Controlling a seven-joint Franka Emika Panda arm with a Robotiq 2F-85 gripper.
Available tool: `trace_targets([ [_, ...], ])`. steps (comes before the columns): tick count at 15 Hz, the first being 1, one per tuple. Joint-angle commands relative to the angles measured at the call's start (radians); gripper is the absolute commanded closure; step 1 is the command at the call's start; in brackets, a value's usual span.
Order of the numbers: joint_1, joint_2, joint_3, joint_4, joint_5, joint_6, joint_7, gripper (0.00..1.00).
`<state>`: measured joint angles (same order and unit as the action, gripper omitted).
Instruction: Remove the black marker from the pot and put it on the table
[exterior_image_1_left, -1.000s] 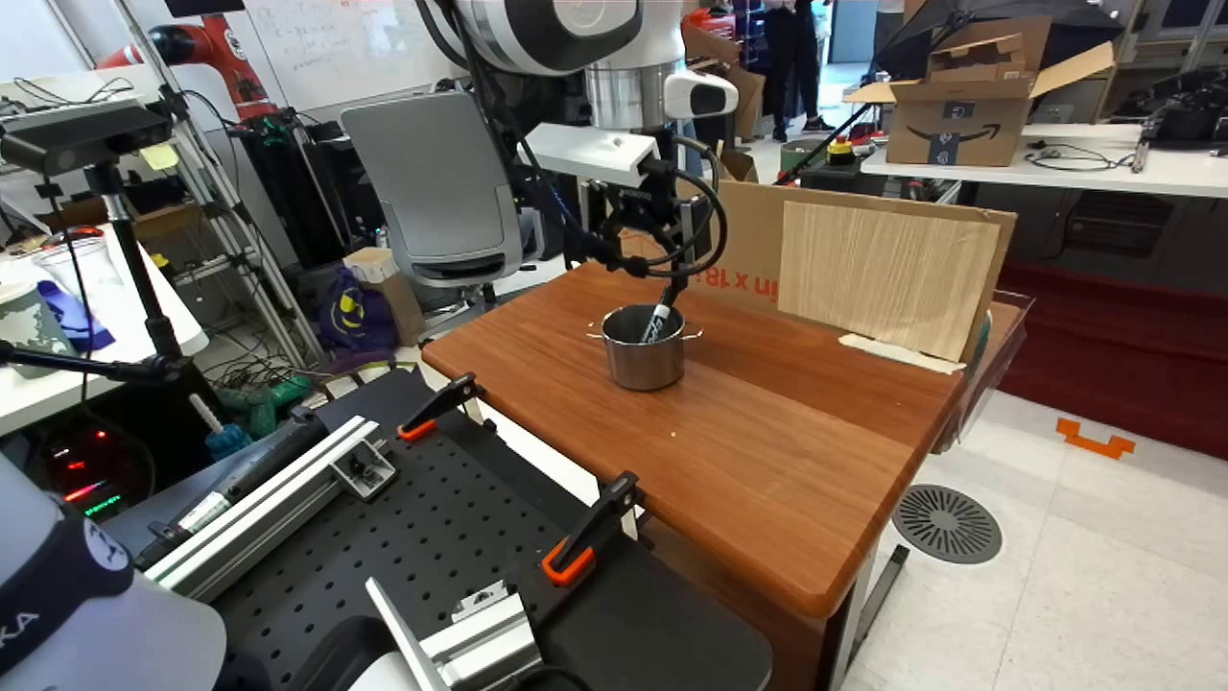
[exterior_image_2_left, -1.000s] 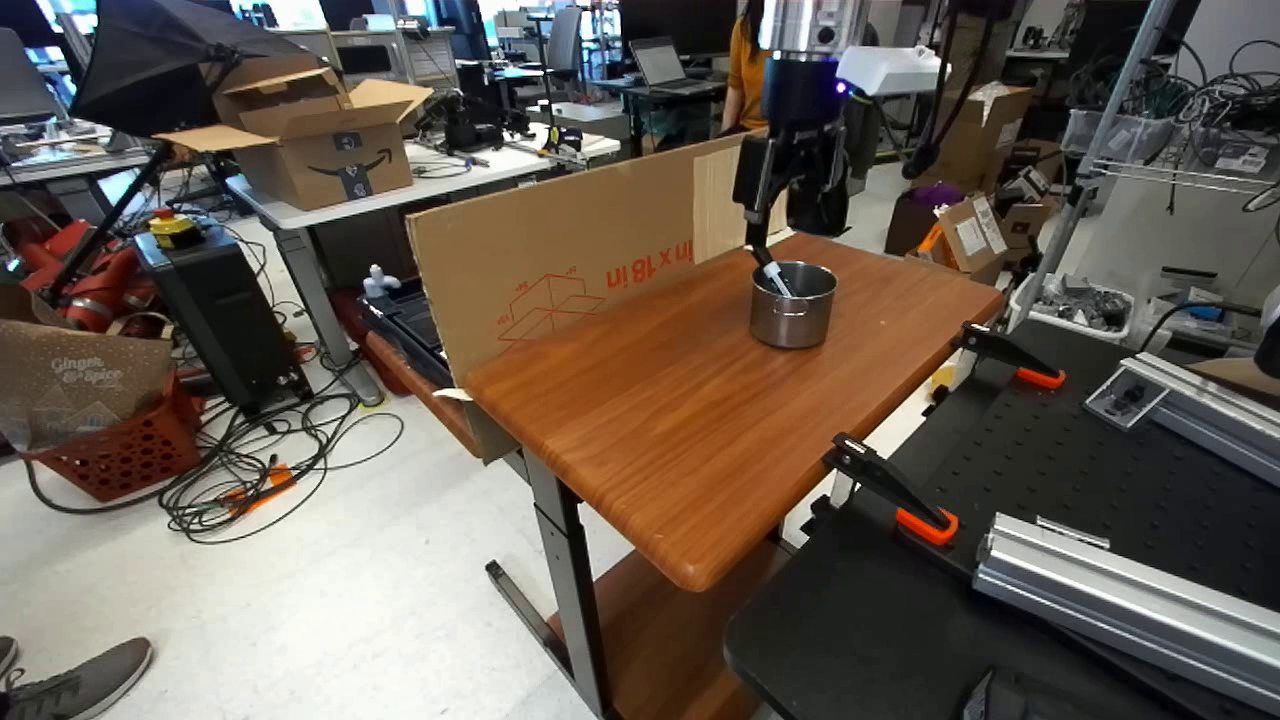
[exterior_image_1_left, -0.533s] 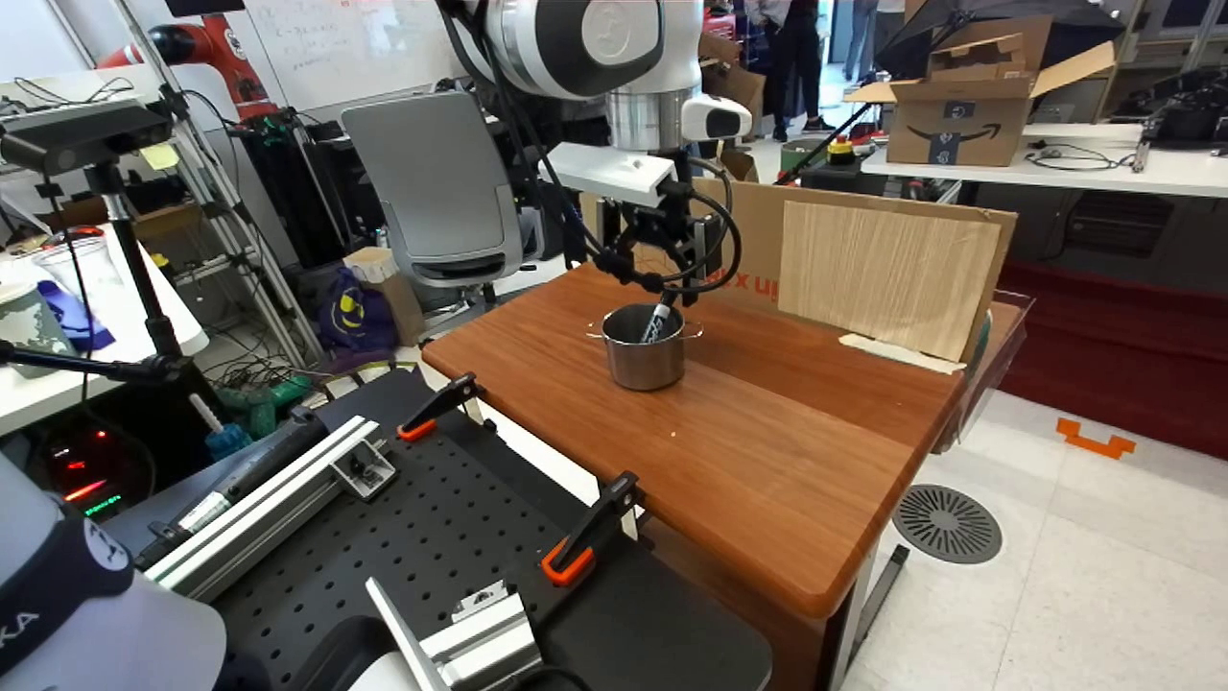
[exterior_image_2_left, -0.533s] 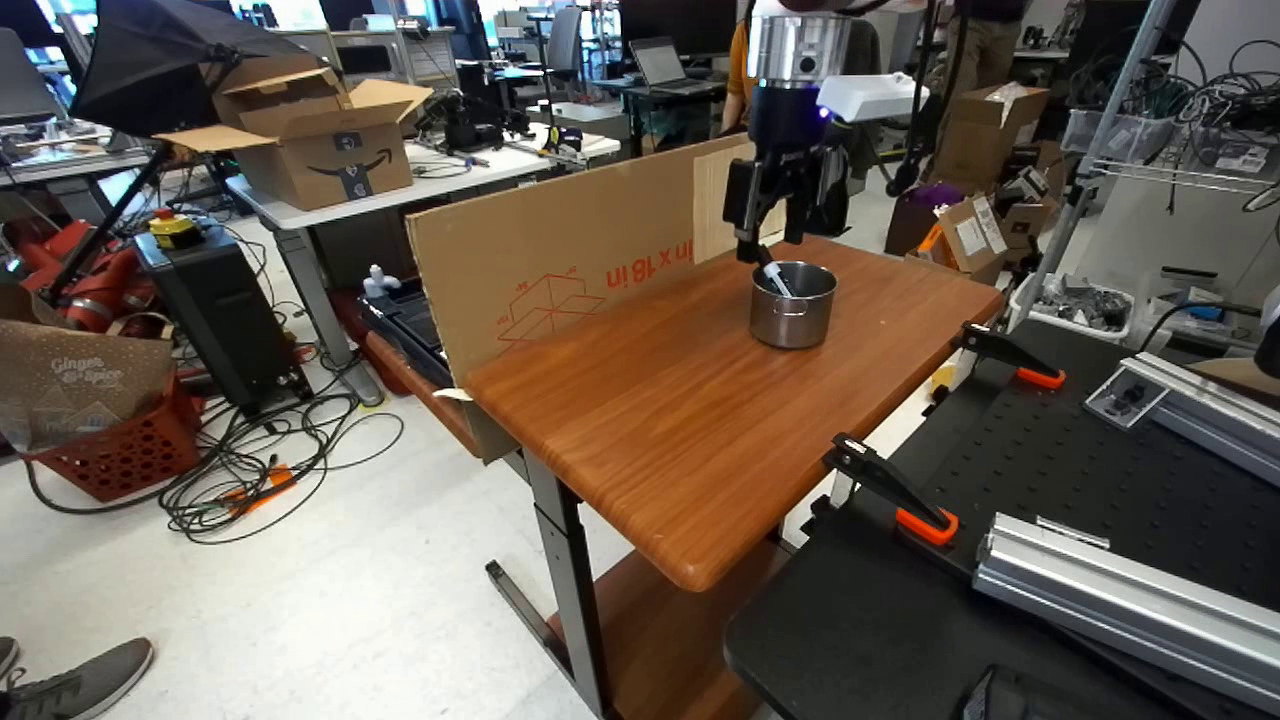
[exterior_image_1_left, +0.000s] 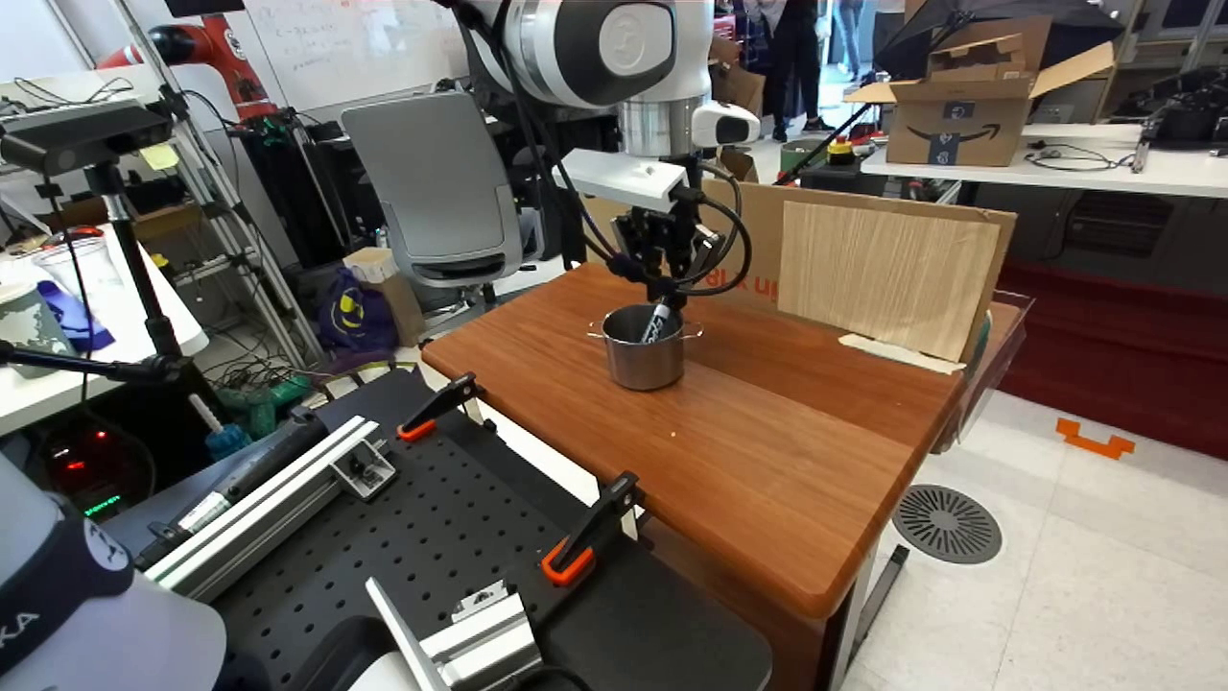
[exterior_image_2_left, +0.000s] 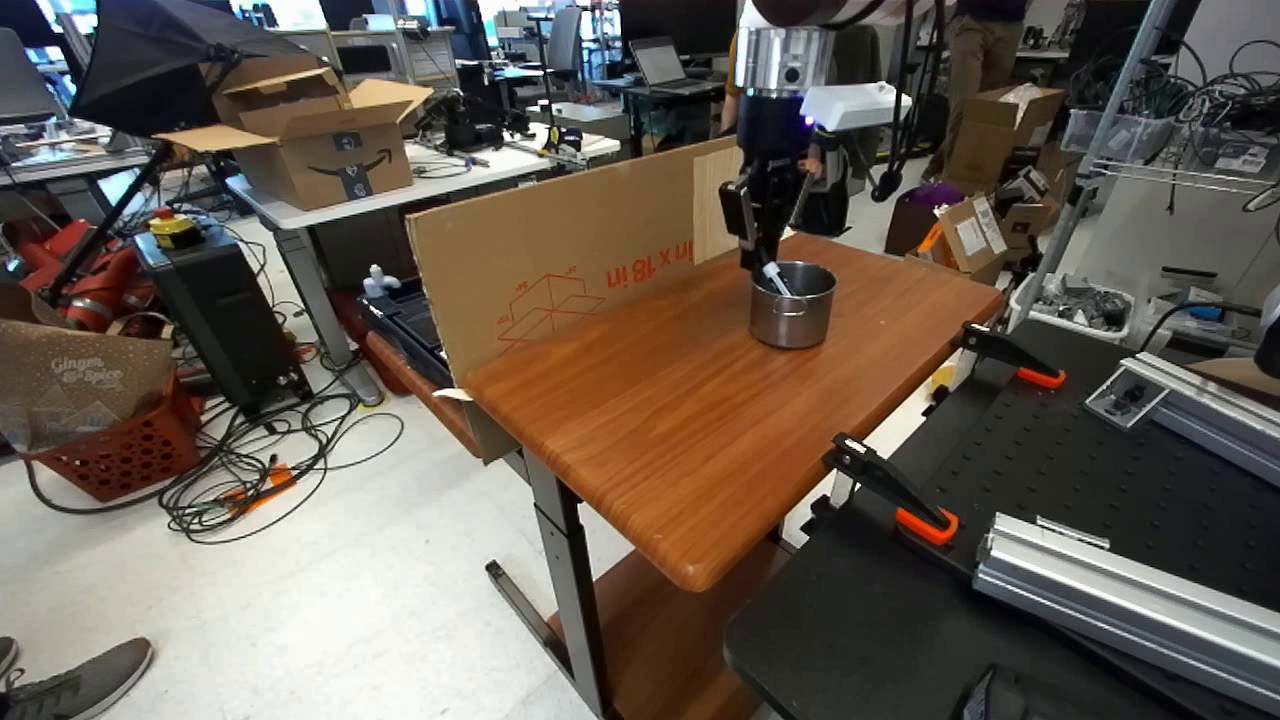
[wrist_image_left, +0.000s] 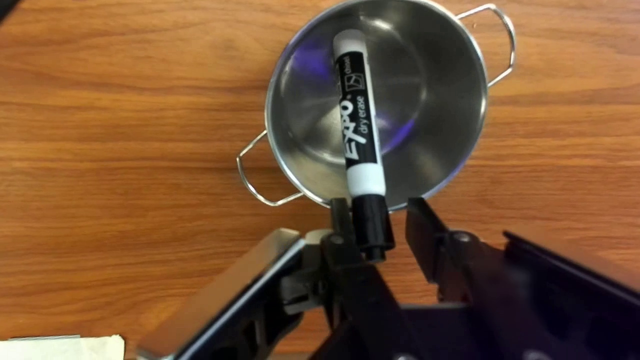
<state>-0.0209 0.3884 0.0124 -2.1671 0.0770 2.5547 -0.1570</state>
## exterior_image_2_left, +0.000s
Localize slanted silver metal pole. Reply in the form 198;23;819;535
1014;0;1186;314

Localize purple bag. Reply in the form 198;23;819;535
881;179;967;261

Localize silver aluminium extrusion rail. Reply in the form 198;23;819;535
1115;346;1280;493
971;512;1280;714

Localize light plywood panel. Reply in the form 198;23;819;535
689;132;752;269

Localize open laptop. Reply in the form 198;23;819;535
627;35;697;93

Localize red machine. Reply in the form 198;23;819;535
6;216;156;334

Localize white spray bottle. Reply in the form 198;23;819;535
357;261;407;302

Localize red plastic basket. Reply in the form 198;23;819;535
33;384;206;506

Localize small silver socket plate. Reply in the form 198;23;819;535
1080;362;1175;432

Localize brown cardboard panel red print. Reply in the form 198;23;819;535
404;147;706;391

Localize white office desk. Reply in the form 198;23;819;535
225;137;563;403

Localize black photo softbox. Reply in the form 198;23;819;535
67;0;316;141

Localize grey sneaker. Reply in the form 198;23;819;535
0;630;162;720

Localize black keyboard tray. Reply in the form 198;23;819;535
357;284;455;391

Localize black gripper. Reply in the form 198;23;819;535
716;84;824;279

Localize tangled floor cables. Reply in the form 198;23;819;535
18;384;413;548

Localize open cardboard box with print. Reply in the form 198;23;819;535
151;52;442;216

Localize black perforated breadboard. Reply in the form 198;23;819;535
723;314;1280;720

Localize small cardboard box white label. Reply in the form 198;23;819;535
916;193;1014;284

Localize brown paper bag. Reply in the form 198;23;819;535
0;314;182;456

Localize black computer tower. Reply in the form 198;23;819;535
131;225;305;414

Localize yellow red emergency stop button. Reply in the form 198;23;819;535
145;209;210;256

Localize grey metal table leg frame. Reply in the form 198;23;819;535
482;451;622;720

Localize small steel pot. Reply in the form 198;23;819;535
747;256;842;357

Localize white flat box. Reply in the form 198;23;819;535
797;78;919;137

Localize black orange bar clamp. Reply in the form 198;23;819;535
959;321;1073;397
824;432;965;552

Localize tall brown cardboard box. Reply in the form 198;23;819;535
950;78;1068;195

